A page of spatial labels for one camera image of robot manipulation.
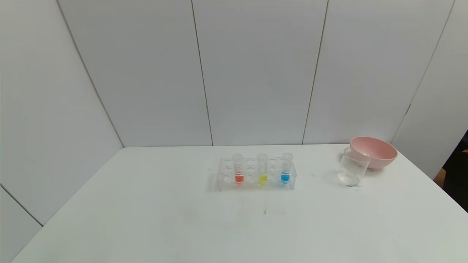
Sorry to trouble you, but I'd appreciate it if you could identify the test tube with red pigment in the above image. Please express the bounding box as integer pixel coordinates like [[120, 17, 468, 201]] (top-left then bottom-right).
[[232, 153, 245, 184]]

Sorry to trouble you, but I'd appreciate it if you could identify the clear glass beaker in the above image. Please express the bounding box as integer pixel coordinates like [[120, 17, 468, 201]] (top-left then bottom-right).
[[337, 146, 373, 187]]

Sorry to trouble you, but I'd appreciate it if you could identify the clear acrylic test tube rack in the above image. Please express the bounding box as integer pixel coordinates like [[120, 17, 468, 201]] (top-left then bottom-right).
[[215, 156, 297, 192]]

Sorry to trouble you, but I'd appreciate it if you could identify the test tube with yellow pigment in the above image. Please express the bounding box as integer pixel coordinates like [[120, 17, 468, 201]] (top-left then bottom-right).
[[257, 153, 268, 185]]

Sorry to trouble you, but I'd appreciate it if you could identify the pink bowl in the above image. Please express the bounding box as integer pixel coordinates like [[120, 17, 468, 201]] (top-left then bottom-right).
[[350, 136, 398, 170]]

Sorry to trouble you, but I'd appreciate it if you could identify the test tube with blue pigment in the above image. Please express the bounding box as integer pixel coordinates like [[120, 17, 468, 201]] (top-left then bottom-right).
[[281, 152, 294, 184]]

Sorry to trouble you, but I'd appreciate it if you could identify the dark background object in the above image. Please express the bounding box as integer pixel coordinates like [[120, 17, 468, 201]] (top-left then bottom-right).
[[442, 130, 468, 213]]

